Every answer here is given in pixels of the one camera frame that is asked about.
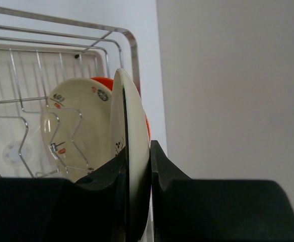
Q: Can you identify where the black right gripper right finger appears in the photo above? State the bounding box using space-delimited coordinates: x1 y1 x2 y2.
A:
151 140 294 241

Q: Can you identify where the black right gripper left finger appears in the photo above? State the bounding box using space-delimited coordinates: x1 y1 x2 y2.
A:
0 150 126 241

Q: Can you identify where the beige plate with green brushstroke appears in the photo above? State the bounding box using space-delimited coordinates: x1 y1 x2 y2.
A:
110 68 151 241

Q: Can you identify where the orange plastic plate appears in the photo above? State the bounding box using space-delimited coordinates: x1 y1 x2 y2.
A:
90 77 151 141

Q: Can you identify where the wire dish rack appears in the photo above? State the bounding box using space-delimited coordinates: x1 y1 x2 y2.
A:
0 7 140 178

